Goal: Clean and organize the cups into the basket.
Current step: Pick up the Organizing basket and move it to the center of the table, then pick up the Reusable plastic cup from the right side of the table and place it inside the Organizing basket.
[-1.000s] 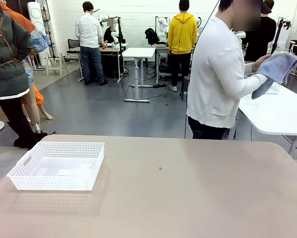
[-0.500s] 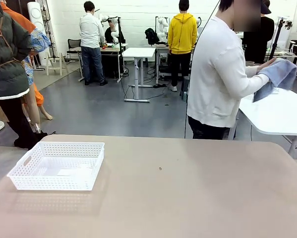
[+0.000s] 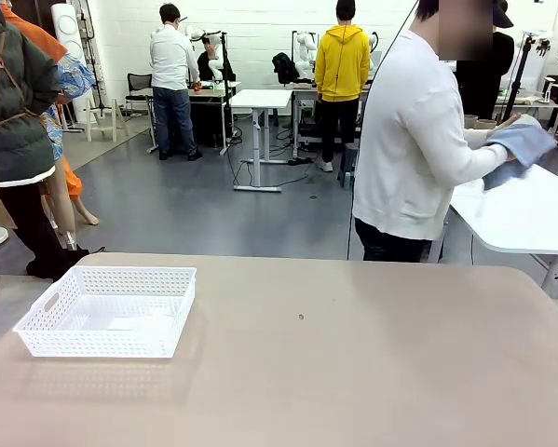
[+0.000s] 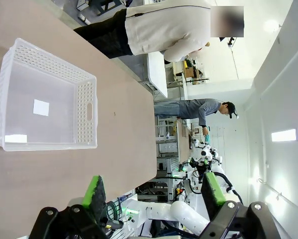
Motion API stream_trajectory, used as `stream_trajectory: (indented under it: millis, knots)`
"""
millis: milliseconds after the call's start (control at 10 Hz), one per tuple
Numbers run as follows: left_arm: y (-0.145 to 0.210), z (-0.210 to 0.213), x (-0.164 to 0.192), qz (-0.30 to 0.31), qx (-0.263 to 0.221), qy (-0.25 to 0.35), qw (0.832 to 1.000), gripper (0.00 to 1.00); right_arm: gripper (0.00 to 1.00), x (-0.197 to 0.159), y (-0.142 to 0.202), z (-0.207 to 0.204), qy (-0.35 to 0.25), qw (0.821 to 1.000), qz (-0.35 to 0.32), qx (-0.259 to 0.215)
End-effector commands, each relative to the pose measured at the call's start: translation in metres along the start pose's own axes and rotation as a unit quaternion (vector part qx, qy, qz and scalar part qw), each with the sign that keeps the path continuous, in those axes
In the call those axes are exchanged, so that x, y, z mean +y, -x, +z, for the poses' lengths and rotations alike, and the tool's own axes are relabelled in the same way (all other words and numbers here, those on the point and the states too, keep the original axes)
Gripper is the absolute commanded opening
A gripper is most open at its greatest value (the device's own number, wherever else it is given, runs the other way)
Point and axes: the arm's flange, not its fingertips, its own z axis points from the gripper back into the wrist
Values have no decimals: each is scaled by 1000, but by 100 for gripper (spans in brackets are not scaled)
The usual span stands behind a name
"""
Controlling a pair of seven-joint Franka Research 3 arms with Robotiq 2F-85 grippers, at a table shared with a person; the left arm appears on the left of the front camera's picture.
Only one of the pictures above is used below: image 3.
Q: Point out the standing person in black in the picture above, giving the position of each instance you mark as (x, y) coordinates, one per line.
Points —
(497, 70)

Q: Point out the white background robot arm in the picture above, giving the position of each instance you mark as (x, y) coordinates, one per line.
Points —
(305, 44)
(534, 35)
(195, 33)
(374, 44)

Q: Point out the white rounded side table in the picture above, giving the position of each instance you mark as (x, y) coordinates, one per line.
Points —
(516, 219)

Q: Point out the black light stand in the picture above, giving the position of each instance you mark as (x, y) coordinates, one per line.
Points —
(97, 70)

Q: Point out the white standing desk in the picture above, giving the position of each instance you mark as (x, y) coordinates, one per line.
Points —
(260, 98)

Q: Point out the man in white shirt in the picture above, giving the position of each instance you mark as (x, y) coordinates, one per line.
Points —
(169, 56)

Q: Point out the person's right forearm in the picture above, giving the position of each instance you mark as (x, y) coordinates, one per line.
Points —
(481, 163)

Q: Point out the person in yellow hoodie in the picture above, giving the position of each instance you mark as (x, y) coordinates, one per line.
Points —
(343, 60)

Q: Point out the black mesh chair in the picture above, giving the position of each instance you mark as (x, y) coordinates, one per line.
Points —
(136, 84)

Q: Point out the blue grey cloth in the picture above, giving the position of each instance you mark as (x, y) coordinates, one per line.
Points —
(525, 144)

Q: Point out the small white step stool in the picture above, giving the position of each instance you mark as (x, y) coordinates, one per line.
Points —
(106, 104)

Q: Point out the black jacket on desk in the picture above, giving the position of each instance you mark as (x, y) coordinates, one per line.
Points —
(284, 67)

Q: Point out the person in white sweater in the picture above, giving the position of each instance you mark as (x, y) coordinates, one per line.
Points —
(409, 139)

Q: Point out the black camera pole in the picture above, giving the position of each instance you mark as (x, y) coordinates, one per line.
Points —
(223, 93)

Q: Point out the grey lab desk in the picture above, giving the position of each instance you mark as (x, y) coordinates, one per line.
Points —
(306, 90)

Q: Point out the wood top lab desk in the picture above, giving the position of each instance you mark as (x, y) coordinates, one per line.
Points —
(208, 93)

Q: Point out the white tower fan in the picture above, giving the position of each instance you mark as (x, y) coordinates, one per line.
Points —
(71, 28)

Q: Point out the seated person in black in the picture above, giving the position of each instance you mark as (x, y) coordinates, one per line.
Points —
(208, 65)

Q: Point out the person in green jacket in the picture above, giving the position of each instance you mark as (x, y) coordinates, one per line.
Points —
(13, 93)

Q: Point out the white perforated plastic basket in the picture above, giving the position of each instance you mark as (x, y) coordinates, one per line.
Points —
(97, 345)

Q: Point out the person's left forearm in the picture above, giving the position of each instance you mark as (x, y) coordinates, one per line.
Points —
(478, 136)

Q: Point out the mannequin in orange blue dress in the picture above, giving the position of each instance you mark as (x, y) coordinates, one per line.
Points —
(73, 77)

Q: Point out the black tripod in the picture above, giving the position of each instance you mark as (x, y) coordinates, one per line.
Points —
(521, 70)

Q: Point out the black floor power strip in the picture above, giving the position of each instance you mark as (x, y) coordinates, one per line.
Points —
(302, 161)

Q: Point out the grey stool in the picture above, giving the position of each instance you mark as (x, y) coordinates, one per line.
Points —
(348, 163)

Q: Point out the person's left hand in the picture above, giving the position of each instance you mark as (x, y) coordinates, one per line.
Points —
(507, 122)

